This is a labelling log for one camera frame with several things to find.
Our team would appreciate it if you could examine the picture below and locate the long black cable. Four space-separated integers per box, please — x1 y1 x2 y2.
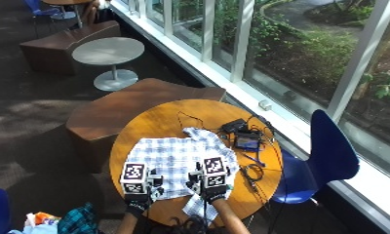
246 113 289 228

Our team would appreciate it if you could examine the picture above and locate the white window frame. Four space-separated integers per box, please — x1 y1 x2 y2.
110 0 390 234

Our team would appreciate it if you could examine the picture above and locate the large brown wooden bench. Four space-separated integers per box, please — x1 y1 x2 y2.
66 77 228 174

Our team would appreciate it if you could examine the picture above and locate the small brown wooden bench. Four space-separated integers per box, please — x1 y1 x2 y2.
19 20 123 77

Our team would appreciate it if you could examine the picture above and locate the grey round pedestal table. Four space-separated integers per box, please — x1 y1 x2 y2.
71 36 145 93

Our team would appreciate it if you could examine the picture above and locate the blue white plaid shirt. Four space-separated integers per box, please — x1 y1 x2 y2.
124 127 241 226

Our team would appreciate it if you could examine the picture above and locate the person's left hand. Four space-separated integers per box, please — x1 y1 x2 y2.
124 175 165 219

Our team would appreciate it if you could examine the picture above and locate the thin black cable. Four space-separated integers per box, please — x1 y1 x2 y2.
177 110 205 130

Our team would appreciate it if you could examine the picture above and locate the blue pen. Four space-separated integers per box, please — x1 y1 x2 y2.
242 152 268 169

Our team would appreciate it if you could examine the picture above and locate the white marker cube right glove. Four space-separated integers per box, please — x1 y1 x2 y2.
201 156 230 189

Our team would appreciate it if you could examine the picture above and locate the black device with blue screen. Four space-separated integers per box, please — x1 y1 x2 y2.
233 131 264 152

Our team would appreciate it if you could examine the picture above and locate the orange and white clothes pile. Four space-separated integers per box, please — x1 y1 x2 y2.
6 211 63 234

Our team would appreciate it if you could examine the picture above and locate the round wooden work table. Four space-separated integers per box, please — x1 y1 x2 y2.
108 98 285 228

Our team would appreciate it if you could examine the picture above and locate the white marker cube left glove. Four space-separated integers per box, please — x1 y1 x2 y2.
119 161 151 195

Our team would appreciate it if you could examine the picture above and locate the teal plaid garment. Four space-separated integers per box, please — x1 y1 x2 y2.
56 202 100 234

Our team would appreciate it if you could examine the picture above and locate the person's right hand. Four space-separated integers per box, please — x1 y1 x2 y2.
185 161 230 206

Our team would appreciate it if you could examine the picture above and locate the white marker cube glove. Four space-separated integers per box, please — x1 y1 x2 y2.
119 161 151 195
201 156 230 189

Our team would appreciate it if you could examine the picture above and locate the coiled black cable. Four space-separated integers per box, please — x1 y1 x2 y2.
240 163 265 193

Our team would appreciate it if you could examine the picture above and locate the black adapter box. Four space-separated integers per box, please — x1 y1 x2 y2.
221 118 250 134

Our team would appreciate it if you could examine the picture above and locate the small white sill box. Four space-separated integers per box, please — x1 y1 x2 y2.
257 99 274 112

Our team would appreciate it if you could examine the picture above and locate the wooden round pedestal table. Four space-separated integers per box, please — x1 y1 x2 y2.
42 0 95 29

